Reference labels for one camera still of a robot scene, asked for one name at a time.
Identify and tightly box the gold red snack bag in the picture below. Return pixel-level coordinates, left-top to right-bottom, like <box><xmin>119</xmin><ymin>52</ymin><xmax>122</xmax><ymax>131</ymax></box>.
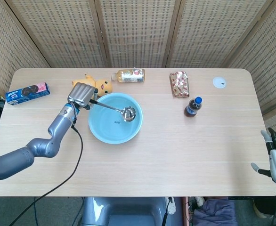
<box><xmin>169</xmin><ymin>71</ymin><xmax>191</xmax><ymax>98</ymax></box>

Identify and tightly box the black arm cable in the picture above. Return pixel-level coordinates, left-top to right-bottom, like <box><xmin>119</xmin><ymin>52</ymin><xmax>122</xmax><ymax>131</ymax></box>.
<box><xmin>16</xmin><ymin>103</ymin><xmax>84</xmax><ymax>226</ymax></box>

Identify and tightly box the blue cookie box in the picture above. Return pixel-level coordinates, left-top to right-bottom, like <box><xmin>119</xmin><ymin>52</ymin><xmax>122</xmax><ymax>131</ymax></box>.
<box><xmin>5</xmin><ymin>81</ymin><xmax>51</xmax><ymax>106</ymax></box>

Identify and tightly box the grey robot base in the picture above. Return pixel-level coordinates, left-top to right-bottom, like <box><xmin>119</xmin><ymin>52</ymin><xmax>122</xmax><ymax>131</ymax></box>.
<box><xmin>81</xmin><ymin>196</ymin><xmax>185</xmax><ymax>226</ymax></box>

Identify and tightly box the light blue bowl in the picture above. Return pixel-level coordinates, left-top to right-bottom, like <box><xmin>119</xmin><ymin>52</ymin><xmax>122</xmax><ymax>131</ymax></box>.
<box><xmin>88</xmin><ymin>92</ymin><xmax>144</xmax><ymax>145</ymax></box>

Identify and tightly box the pink box of clutter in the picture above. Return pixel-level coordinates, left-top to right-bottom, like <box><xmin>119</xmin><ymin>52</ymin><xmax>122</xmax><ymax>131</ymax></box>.
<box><xmin>182</xmin><ymin>196</ymin><xmax>207</xmax><ymax>226</ymax></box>

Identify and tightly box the purple cloth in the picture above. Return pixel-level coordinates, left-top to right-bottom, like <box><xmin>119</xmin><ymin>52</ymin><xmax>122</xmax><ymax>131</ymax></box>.
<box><xmin>193</xmin><ymin>199</ymin><xmax>237</xmax><ymax>226</ymax></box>

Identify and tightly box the yellow plush toy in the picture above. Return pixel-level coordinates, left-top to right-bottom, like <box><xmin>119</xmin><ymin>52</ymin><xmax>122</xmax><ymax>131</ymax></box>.
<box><xmin>72</xmin><ymin>73</ymin><xmax>113</xmax><ymax>97</ymax></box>

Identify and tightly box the dark cola bottle blue cap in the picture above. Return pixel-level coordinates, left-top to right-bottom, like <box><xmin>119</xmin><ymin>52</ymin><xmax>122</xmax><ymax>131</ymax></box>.
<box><xmin>184</xmin><ymin>96</ymin><xmax>203</xmax><ymax>118</ymax></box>

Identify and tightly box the woven bamboo folding screen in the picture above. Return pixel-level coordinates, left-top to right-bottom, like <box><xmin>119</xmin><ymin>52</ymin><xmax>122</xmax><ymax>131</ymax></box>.
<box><xmin>0</xmin><ymin>0</ymin><xmax>276</xmax><ymax>137</ymax></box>

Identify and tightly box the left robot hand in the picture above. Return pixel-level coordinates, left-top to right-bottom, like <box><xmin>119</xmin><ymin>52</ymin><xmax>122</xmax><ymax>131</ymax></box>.
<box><xmin>67</xmin><ymin>82</ymin><xmax>99</xmax><ymax>110</ymax></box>

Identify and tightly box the yellow tea bottle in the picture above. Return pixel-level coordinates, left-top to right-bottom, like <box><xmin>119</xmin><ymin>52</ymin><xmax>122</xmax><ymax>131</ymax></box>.
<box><xmin>111</xmin><ymin>68</ymin><xmax>146</xmax><ymax>84</ymax></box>

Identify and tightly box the white round table grommet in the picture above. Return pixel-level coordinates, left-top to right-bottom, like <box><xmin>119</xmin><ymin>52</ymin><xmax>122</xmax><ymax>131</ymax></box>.
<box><xmin>212</xmin><ymin>76</ymin><xmax>227</xmax><ymax>89</ymax></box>

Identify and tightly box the metal ladle black handle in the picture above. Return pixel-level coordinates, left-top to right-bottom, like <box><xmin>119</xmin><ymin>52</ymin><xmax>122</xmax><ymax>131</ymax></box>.
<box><xmin>89</xmin><ymin>99</ymin><xmax>137</xmax><ymax>123</ymax></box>

